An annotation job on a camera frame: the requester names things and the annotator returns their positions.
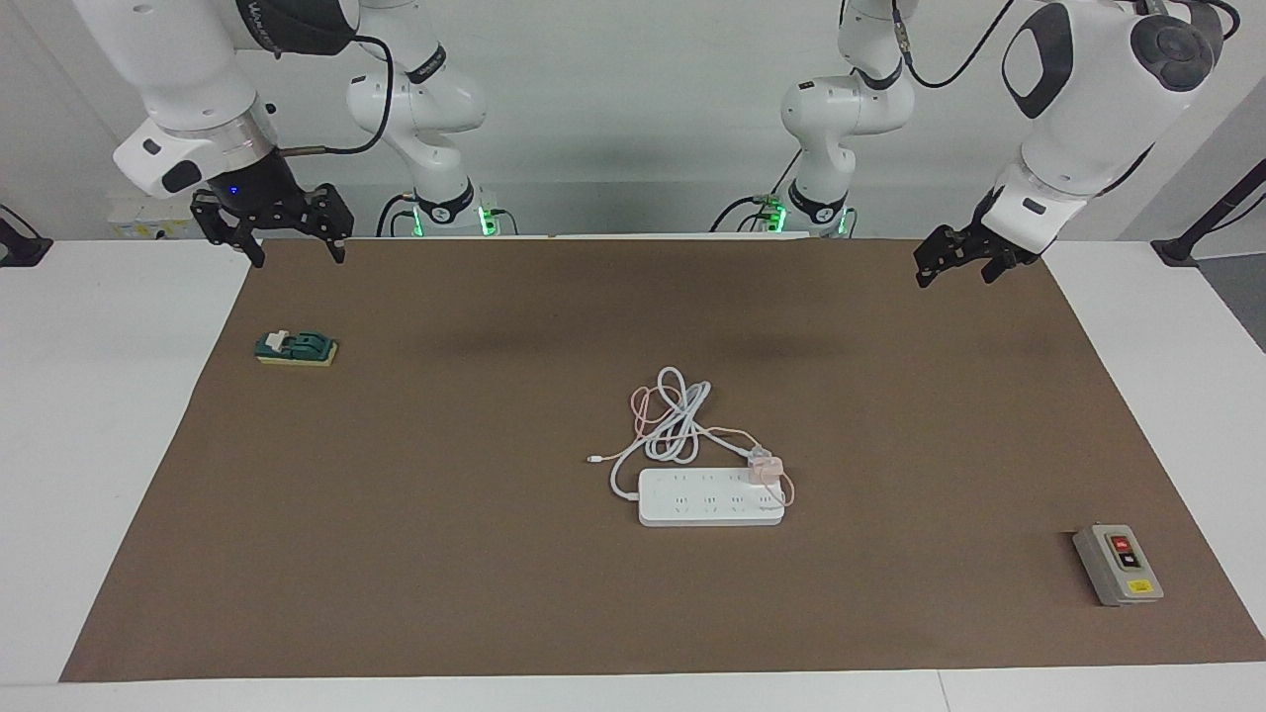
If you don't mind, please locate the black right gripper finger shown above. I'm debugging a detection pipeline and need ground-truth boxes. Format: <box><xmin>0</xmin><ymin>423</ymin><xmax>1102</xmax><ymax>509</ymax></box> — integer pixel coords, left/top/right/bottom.
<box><xmin>191</xmin><ymin>193</ymin><xmax>266</xmax><ymax>269</ymax></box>
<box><xmin>307</xmin><ymin>183</ymin><xmax>354</xmax><ymax>264</ymax></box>

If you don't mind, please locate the thin pink charger cable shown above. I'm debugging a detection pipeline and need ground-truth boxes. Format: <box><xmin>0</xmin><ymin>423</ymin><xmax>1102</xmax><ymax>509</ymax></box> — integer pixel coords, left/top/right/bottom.
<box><xmin>587</xmin><ymin>386</ymin><xmax>797</xmax><ymax>510</ymax></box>

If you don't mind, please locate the white power strip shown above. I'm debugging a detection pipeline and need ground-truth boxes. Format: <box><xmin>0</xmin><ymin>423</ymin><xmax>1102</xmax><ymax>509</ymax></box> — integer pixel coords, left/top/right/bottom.
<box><xmin>638</xmin><ymin>468</ymin><xmax>788</xmax><ymax>528</ymax></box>

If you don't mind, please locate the brown table mat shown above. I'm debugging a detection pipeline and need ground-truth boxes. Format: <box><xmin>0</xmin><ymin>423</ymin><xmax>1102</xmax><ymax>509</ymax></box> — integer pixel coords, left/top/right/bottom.
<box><xmin>59</xmin><ymin>237</ymin><xmax>1266</xmax><ymax>683</ymax></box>

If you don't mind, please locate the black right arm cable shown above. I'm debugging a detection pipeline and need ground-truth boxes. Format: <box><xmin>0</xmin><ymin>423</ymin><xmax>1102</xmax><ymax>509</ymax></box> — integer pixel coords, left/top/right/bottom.
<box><xmin>277</xmin><ymin>35</ymin><xmax>396</xmax><ymax>157</ymax></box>

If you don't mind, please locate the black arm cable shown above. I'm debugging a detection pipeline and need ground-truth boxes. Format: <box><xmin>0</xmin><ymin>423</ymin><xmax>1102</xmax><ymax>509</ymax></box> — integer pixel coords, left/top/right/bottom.
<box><xmin>277</xmin><ymin>35</ymin><xmax>396</xmax><ymax>157</ymax></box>
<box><xmin>888</xmin><ymin>0</ymin><xmax>1017</xmax><ymax>90</ymax></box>

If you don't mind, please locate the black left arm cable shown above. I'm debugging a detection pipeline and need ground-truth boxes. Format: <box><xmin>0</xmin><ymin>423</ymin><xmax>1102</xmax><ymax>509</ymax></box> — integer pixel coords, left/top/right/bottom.
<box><xmin>888</xmin><ymin>0</ymin><xmax>1017</xmax><ymax>90</ymax></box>

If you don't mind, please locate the black camera stand clamp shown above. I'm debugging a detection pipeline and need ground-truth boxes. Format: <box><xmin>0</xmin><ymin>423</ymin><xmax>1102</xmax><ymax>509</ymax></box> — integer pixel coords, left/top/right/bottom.
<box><xmin>0</xmin><ymin>205</ymin><xmax>53</xmax><ymax>268</ymax></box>
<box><xmin>1151</xmin><ymin>163</ymin><xmax>1266</xmax><ymax>268</ymax></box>

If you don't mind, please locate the white power strip cord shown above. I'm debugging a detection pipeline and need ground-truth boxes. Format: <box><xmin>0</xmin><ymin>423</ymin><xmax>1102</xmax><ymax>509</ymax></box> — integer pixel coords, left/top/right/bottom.
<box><xmin>608</xmin><ymin>367</ymin><xmax>772</xmax><ymax>501</ymax></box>

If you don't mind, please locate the grey on-off switch box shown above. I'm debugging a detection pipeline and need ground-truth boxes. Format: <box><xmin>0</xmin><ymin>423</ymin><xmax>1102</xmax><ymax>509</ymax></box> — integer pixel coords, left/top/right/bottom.
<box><xmin>1073</xmin><ymin>523</ymin><xmax>1165</xmax><ymax>607</ymax></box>

